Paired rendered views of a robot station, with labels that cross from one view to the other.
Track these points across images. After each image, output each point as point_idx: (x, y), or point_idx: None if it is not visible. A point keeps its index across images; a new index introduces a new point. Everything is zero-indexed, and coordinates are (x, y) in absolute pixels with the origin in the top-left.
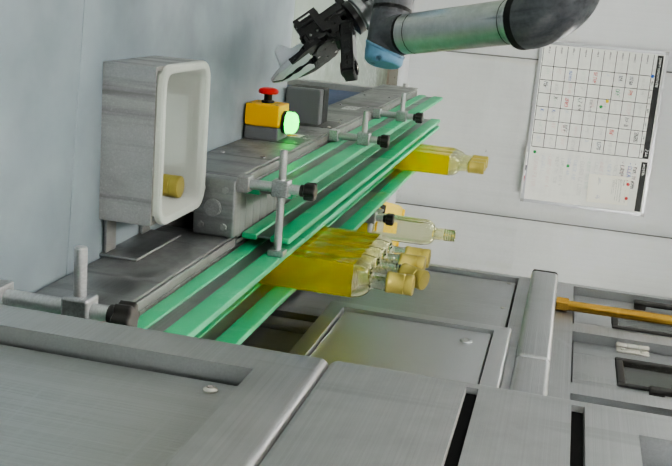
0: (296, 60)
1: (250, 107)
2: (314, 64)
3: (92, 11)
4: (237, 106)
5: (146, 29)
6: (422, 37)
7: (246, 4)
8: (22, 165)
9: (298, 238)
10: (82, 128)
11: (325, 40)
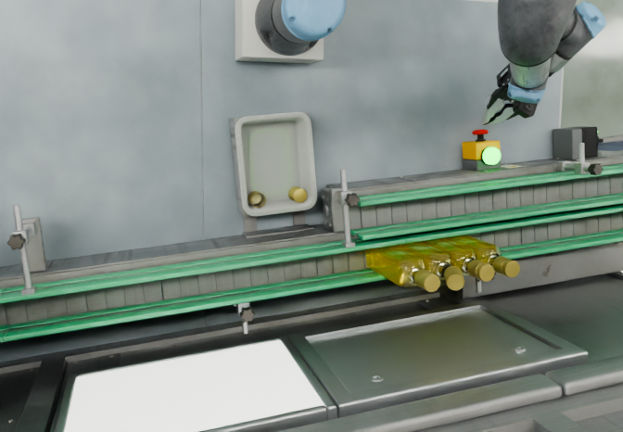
0: (489, 106)
1: (464, 146)
2: None
3: (211, 90)
4: (450, 145)
5: (284, 96)
6: (511, 70)
7: (451, 69)
8: (146, 175)
9: (399, 239)
10: (209, 157)
11: None
